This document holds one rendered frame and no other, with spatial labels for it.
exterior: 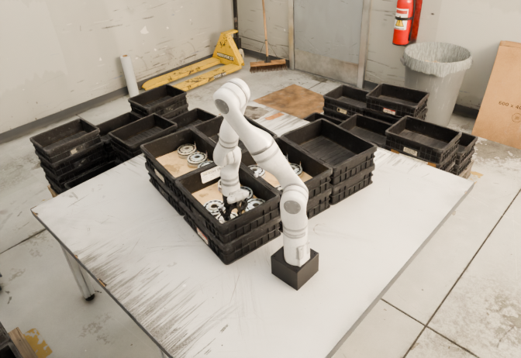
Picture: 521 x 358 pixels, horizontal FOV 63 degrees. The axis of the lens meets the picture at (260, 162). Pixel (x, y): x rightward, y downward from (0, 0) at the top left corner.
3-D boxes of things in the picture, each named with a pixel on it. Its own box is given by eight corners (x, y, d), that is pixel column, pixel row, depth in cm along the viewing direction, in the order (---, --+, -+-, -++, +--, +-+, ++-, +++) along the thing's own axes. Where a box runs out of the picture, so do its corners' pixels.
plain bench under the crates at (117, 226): (448, 277, 251) (474, 182, 212) (266, 528, 158) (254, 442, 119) (256, 177, 346) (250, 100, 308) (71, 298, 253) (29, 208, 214)
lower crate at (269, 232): (283, 236, 187) (282, 215, 181) (226, 269, 173) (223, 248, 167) (234, 194, 215) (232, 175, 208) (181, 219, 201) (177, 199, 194)
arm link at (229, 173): (239, 172, 170) (218, 178, 167) (236, 139, 162) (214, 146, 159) (246, 181, 165) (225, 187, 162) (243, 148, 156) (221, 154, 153)
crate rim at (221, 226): (174, 184, 190) (174, 180, 188) (230, 160, 204) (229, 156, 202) (221, 232, 162) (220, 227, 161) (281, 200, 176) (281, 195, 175)
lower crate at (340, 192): (374, 184, 215) (377, 164, 209) (332, 208, 201) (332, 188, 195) (321, 153, 243) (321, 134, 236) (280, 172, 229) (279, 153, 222)
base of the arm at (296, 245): (312, 256, 163) (312, 222, 154) (297, 269, 158) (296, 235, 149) (294, 244, 169) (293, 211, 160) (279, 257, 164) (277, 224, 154)
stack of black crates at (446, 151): (450, 187, 299) (463, 132, 274) (430, 208, 281) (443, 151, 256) (398, 166, 323) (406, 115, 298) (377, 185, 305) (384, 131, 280)
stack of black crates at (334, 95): (378, 131, 370) (382, 95, 351) (360, 145, 352) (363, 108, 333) (340, 118, 394) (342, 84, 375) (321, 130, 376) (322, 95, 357)
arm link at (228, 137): (226, 125, 156) (212, 139, 151) (231, 70, 134) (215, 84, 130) (246, 138, 153) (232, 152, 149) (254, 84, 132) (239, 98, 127)
